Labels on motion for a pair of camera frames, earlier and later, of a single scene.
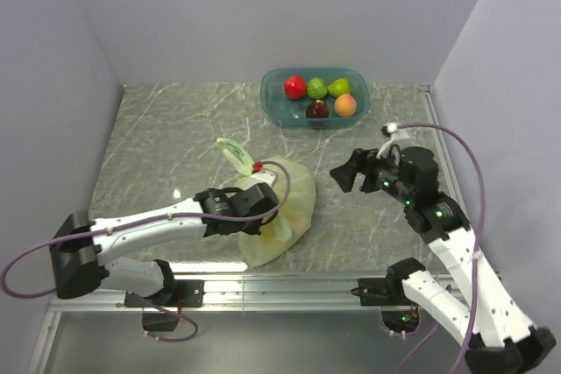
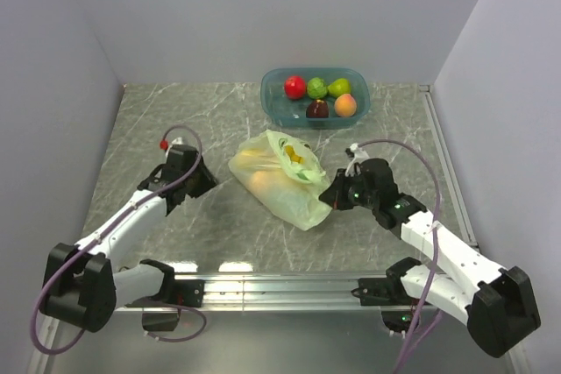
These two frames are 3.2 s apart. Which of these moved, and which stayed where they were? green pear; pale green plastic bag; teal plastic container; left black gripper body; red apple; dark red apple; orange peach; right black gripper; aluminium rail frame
Moved: left black gripper body; pale green plastic bag; right black gripper
Stayed: orange peach; teal plastic container; aluminium rail frame; green pear; dark red apple; red apple
